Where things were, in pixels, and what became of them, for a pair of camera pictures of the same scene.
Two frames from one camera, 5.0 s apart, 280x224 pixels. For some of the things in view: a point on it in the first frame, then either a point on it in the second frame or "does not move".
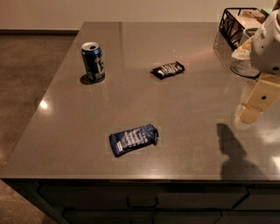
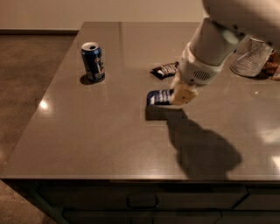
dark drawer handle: (142, 202) does not move
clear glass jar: (241, 61) does not move
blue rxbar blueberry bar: (133, 139) → (158, 97)
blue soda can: (94, 61) does not move
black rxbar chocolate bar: (164, 71) does not move
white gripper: (267, 48) → (194, 70)
